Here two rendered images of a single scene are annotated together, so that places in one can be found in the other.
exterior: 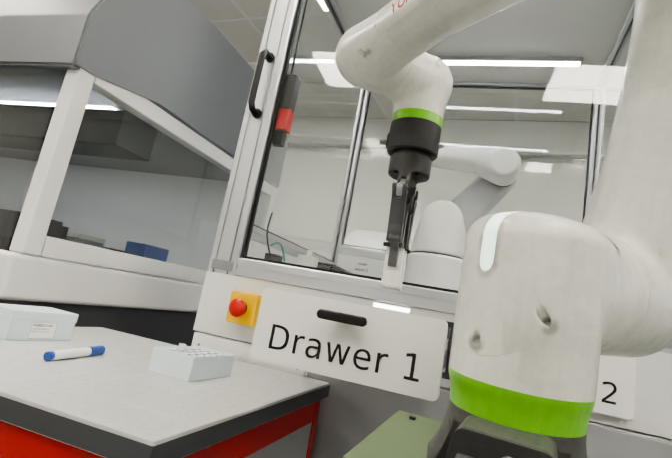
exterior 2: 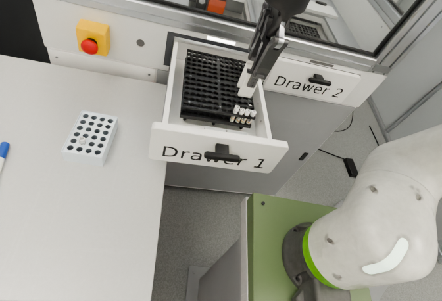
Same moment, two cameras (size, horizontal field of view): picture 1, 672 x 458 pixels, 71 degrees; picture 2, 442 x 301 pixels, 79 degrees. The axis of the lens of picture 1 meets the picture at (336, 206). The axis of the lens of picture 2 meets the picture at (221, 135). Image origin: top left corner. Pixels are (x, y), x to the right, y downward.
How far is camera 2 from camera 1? 64 cm
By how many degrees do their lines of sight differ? 69
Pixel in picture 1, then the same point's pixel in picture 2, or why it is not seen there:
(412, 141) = not seen: outside the picture
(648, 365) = (364, 79)
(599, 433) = (321, 104)
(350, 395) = not seen: hidden behind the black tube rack
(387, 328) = (249, 149)
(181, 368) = (94, 162)
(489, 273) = (366, 274)
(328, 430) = not seen: hidden behind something
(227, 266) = not seen: outside the picture
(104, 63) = not seen: outside the picture
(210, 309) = (54, 31)
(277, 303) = (166, 136)
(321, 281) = (160, 15)
